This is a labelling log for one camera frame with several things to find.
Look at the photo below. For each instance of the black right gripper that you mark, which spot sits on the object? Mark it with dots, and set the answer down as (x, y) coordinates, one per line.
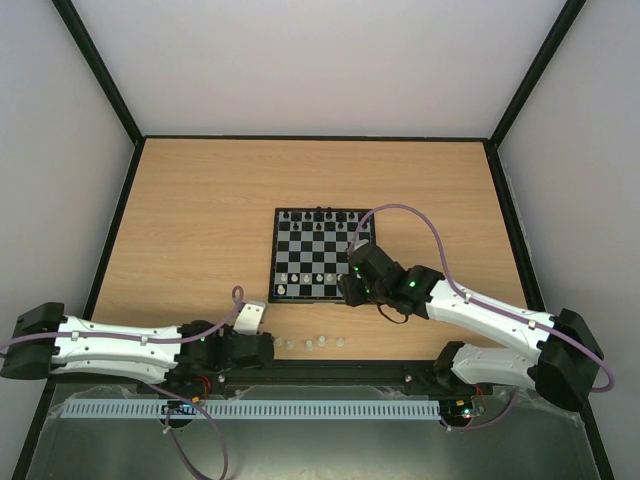
(351, 289)

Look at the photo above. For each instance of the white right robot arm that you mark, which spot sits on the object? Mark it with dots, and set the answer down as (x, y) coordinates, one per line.
(555, 355)

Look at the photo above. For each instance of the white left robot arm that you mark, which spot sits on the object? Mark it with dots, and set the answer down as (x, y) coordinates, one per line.
(47, 342)

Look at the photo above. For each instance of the green circuit board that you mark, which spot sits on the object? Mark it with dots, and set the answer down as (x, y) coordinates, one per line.
(469, 408)

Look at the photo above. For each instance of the black and silver chessboard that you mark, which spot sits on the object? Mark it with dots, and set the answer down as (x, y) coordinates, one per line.
(312, 252)

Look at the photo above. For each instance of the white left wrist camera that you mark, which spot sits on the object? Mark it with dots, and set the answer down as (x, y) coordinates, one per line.
(250, 318)

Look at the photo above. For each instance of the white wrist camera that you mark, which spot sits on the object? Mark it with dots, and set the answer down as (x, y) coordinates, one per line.
(358, 245)
(250, 318)

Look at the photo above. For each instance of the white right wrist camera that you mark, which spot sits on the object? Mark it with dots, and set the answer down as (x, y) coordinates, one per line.
(358, 245)

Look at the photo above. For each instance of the black mounting rail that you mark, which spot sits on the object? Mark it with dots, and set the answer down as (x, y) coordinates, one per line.
(415, 377)

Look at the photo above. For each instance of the light blue slotted cable duct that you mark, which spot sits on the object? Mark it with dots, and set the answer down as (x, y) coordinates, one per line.
(254, 409)

